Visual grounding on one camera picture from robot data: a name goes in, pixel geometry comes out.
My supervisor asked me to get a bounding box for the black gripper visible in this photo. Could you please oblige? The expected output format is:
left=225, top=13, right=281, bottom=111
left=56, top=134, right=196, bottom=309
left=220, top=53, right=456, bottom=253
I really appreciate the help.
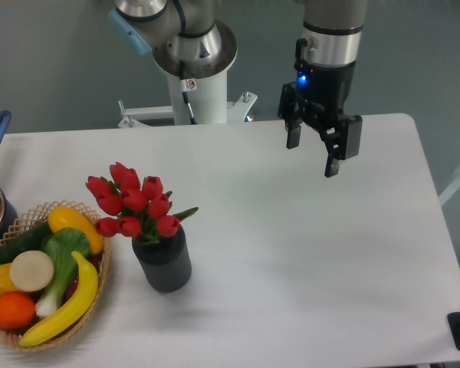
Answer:
left=278, top=61, right=363, bottom=178

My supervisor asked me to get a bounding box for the red tulip bouquet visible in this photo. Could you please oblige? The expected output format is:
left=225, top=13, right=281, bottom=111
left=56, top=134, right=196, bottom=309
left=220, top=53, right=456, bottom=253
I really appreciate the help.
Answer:
left=86, top=162, right=199, bottom=245

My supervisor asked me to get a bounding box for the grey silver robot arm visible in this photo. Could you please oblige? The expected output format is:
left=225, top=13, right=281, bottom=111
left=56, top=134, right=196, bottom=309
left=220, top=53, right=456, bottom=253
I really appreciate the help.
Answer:
left=109, top=1, right=367, bottom=177

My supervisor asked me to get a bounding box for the dark grey ribbed vase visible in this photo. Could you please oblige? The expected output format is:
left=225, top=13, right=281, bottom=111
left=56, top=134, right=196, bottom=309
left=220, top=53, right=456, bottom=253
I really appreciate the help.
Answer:
left=132, top=226, right=192, bottom=293

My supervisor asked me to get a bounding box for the red fruit in basket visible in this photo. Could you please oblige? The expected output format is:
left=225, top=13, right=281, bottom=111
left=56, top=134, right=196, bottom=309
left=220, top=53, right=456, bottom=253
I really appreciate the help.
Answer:
left=64, top=255, right=100, bottom=303

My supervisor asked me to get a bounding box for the yellow squash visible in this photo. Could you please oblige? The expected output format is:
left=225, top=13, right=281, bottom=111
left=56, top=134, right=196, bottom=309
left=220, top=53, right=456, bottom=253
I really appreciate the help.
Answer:
left=48, top=206, right=104, bottom=255

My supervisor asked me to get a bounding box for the green bok choy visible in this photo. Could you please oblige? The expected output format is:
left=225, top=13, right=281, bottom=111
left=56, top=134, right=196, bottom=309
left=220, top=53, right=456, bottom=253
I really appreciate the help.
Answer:
left=36, top=228, right=90, bottom=319

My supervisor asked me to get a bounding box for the yellow banana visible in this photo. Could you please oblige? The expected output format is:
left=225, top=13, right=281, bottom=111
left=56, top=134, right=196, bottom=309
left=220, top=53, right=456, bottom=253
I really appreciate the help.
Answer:
left=19, top=251, right=99, bottom=347

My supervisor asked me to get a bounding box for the green cucumber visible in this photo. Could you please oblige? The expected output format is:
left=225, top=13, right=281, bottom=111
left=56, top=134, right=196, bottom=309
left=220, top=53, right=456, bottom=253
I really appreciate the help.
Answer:
left=0, top=222, right=52, bottom=265

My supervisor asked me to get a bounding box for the beige round bun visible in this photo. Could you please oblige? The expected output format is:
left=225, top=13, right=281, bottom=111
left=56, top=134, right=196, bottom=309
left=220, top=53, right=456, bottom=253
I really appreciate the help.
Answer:
left=9, top=251, right=54, bottom=292

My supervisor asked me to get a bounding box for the orange fruit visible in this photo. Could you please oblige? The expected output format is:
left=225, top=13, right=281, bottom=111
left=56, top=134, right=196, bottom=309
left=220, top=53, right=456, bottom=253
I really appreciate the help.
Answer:
left=0, top=292, right=35, bottom=330

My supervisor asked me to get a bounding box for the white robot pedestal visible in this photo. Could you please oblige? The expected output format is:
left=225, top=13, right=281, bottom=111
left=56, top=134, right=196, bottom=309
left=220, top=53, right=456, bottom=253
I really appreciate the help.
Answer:
left=118, top=66, right=258, bottom=128

